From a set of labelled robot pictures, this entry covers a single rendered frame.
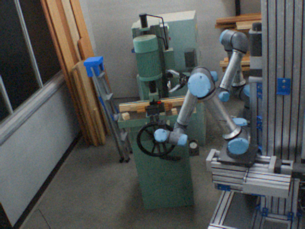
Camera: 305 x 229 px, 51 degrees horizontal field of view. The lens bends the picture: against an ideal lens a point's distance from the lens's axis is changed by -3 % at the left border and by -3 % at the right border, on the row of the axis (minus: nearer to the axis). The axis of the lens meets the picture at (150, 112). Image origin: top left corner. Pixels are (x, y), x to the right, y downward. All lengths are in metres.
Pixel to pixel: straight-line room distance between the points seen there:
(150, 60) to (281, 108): 0.97
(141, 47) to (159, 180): 1.12
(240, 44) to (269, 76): 0.37
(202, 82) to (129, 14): 3.22
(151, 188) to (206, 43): 2.56
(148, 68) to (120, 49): 2.59
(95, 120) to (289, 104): 2.48
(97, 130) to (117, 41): 1.54
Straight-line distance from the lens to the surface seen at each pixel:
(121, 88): 5.21
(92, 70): 3.27
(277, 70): 2.01
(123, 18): 4.86
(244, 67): 4.38
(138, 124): 2.53
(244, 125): 2.01
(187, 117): 2.00
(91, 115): 3.94
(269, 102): 2.09
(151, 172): 2.76
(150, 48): 2.39
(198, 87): 1.73
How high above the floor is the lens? 2.02
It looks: 26 degrees down
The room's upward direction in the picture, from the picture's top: 9 degrees counter-clockwise
